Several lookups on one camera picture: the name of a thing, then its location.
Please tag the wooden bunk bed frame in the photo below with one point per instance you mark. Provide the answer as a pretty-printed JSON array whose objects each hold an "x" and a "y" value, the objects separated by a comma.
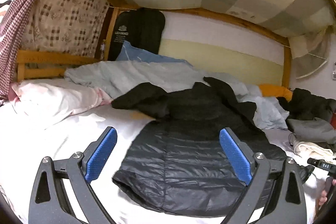
[{"x": 224, "y": 43}]

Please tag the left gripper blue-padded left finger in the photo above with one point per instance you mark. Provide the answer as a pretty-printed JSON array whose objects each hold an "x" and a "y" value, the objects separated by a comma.
[{"x": 49, "y": 202}]

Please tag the cream folded garment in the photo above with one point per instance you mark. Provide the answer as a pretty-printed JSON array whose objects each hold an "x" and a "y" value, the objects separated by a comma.
[{"x": 309, "y": 149}]

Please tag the light grey-blue duvet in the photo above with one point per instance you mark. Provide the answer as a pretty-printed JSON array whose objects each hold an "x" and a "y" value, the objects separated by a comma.
[{"x": 118, "y": 77}]

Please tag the grey folded garment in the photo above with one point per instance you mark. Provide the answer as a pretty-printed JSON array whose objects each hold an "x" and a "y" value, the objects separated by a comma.
[{"x": 315, "y": 131}]

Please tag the white folding fan rack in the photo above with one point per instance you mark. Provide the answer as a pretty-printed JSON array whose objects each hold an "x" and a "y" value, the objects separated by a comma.
[{"x": 310, "y": 52}]

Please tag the patterned hanging curtain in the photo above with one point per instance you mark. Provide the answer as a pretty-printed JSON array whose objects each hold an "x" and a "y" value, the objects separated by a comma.
[{"x": 68, "y": 26}]

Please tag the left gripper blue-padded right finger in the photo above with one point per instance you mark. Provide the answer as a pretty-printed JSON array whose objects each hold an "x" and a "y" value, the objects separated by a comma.
[{"x": 286, "y": 202}]

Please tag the black puffer down jacket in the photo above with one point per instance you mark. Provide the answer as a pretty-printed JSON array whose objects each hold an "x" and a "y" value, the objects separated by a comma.
[{"x": 176, "y": 164}]

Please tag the black upright bag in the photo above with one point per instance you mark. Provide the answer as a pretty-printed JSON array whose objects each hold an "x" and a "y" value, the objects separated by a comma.
[{"x": 142, "y": 28}]

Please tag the blue pillow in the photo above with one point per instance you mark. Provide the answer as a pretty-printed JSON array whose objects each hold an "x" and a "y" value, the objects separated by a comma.
[{"x": 131, "y": 53}]

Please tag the right hand of person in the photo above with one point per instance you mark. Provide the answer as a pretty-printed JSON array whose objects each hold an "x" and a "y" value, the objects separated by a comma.
[{"x": 330, "y": 181}]

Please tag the orange pillow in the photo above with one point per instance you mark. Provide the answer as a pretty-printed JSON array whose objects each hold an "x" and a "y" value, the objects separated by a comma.
[{"x": 269, "y": 90}]

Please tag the white pink pillow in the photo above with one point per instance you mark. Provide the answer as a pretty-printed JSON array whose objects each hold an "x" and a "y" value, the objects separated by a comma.
[{"x": 50, "y": 101}]

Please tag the red checkered hanging cloth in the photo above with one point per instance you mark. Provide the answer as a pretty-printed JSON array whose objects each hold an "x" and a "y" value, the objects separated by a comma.
[{"x": 12, "y": 27}]

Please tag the black clothes pile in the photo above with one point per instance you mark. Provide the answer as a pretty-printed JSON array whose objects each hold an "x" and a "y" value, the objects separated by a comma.
[{"x": 305, "y": 106}]

